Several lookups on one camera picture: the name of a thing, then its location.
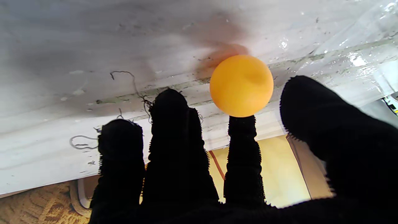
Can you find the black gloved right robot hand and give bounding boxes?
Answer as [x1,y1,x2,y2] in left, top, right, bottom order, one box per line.
[89,76,398,224]

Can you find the orange ping pong ball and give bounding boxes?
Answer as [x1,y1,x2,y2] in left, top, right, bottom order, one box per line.
[210,55,274,118]

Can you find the printed living room backdrop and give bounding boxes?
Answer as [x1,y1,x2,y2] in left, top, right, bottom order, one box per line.
[0,134,335,224]

